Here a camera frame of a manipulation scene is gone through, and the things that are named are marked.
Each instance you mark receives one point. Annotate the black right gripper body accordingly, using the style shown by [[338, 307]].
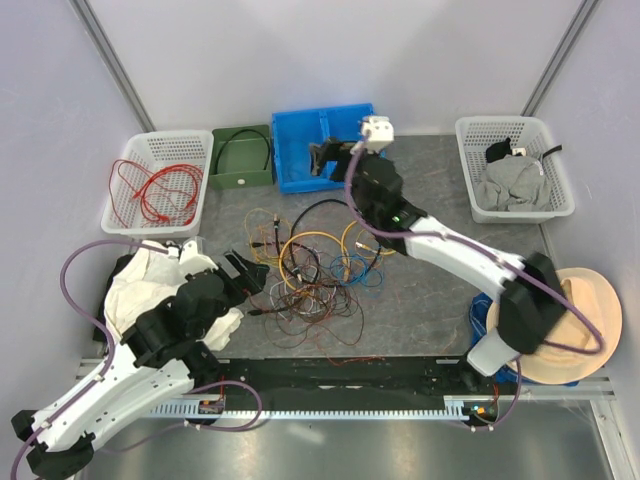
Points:
[[339, 151]]

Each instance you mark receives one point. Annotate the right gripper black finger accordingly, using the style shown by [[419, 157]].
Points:
[[318, 151], [317, 167]]

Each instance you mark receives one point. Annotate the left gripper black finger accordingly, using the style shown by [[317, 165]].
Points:
[[252, 287], [245, 267]]

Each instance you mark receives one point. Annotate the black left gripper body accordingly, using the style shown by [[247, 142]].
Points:
[[236, 286]]

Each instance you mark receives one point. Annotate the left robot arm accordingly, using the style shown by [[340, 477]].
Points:
[[61, 439]]

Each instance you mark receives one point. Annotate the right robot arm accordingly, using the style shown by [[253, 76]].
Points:
[[373, 193]]

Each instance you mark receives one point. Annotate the blue plastic divided bin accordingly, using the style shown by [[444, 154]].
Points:
[[294, 131]]

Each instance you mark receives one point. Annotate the green plastic box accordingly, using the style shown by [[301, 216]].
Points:
[[242, 157]]

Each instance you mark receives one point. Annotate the white cloth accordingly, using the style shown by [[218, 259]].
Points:
[[154, 313]]

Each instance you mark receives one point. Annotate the white left perforated basket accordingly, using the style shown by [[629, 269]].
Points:
[[156, 188]]

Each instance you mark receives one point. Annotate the white perforated basket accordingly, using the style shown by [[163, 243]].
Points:
[[156, 188], [529, 137]]

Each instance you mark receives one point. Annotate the white right perforated basket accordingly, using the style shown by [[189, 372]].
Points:
[[529, 137]]

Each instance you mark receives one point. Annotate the black item in basket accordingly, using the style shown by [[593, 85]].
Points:
[[498, 151]]

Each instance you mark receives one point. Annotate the grey cloth in basket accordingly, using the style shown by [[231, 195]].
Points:
[[514, 184]]

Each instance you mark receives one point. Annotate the blue cloth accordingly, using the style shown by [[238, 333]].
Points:
[[480, 310]]

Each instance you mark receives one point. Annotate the beige bucket hat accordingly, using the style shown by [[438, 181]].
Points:
[[556, 343]]

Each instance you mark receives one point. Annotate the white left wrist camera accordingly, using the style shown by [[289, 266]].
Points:
[[190, 257]]

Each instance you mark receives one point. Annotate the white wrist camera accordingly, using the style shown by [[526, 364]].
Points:
[[376, 134], [190, 257]]

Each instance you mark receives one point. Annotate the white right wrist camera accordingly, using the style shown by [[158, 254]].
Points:
[[376, 134]]

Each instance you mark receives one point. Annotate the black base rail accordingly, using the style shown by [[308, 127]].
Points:
[[409, 381]]

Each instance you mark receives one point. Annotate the white slotted cable duct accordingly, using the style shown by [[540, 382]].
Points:
[[196, 410]]

